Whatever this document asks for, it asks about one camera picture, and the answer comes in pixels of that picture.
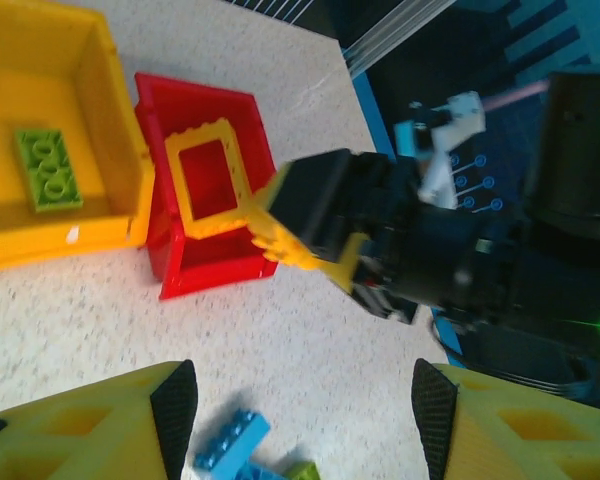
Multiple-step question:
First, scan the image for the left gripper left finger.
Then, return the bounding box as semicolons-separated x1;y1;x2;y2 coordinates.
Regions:
0;358;199;480

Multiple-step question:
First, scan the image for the green lego brick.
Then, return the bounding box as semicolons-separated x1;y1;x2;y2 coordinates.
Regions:
282;460;322;480
13;128;85;214

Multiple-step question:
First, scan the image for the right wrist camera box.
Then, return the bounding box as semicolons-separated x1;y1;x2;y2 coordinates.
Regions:
393;91;486;211

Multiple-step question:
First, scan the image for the yellow plastic bin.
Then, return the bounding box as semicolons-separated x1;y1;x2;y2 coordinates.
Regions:
0;0;156;274

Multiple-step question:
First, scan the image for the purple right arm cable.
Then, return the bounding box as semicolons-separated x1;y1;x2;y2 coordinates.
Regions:
482;79;551;111

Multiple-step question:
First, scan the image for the yellow lego window frame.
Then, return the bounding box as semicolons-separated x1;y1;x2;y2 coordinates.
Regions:
163;117;255;240

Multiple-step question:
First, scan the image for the blue lego plate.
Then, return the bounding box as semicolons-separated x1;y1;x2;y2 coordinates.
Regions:
193;409;272;471

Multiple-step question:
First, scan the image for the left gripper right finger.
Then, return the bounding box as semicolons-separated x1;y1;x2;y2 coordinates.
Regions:
410;357;600;480

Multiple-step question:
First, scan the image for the red plastic bin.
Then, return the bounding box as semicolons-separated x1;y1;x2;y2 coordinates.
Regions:
133;72;280;301

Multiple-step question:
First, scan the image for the blue lego brick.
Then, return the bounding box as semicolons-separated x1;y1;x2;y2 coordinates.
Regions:
212;449;294;480

